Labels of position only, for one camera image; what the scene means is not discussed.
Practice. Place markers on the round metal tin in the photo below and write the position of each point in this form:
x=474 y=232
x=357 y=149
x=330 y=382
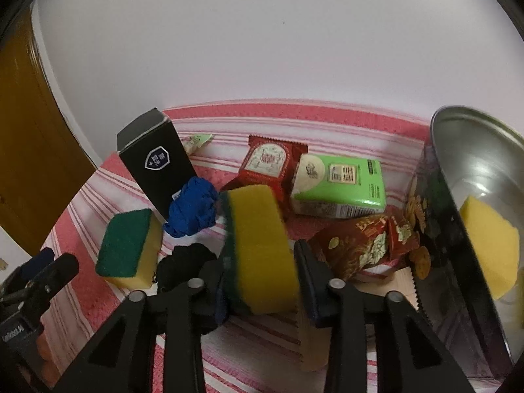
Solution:
x=468 y=153

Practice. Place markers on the black carton box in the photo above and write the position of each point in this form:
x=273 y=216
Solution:
x=153 y=153

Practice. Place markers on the yellow green sponge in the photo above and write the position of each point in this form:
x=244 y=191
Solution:
x=259 y=271
x=129 y=250

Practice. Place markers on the green tissue pack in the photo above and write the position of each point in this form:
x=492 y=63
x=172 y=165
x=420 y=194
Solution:
x=340 y=187

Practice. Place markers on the red white striped tablecloth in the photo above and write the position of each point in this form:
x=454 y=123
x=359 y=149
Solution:
x=248 y=354

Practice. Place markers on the black scrunchie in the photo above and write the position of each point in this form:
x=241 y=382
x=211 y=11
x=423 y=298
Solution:
x=183 y=264

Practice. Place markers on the wooden door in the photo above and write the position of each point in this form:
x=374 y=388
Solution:
x=42 y=164

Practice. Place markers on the red snack packet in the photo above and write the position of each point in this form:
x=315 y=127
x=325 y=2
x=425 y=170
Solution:
x=270 y=162

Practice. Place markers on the beige wrapped packet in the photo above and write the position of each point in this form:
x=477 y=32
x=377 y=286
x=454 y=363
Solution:
x=314 y=342

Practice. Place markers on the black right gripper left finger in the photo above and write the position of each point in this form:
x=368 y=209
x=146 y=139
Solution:
x=120 y=356

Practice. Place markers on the dark red floral packet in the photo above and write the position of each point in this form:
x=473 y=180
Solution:
x=353 y=245

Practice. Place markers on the yellow sponge in tin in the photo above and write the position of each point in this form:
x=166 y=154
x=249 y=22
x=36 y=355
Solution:
x=496 y=244

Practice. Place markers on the blue cloth ball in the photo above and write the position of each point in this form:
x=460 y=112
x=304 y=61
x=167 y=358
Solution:
x=193 y=210

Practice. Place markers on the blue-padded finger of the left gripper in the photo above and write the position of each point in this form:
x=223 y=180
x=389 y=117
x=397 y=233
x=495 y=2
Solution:
x=41 y=277

